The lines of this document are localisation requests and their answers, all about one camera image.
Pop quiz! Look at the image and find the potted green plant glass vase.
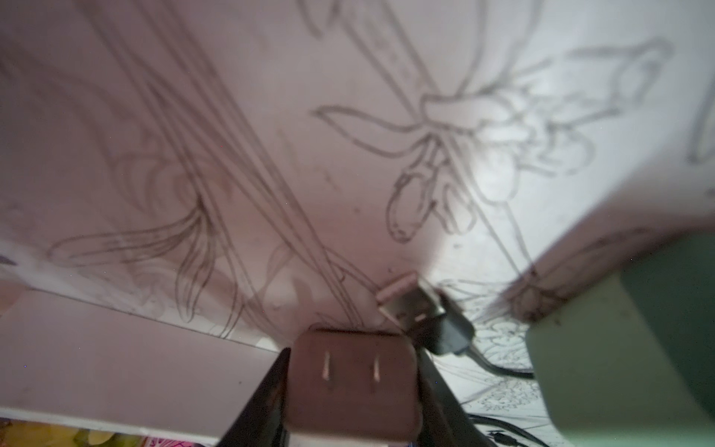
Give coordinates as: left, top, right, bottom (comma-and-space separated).
1, 419, 144, 447

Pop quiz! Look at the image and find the white power strip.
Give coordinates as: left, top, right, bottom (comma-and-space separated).
1, 291, 277, 444

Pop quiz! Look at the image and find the green charger adapter upper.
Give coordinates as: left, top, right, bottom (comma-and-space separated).
526, 233, 714, 446

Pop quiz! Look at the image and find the pink charger adapter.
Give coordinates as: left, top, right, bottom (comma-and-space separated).
283, 331, 423, 443

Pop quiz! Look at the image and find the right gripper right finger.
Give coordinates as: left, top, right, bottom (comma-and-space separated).
415, 348, 495, 447

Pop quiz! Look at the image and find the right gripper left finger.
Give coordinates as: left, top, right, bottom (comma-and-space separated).
217, 348, 290, 447

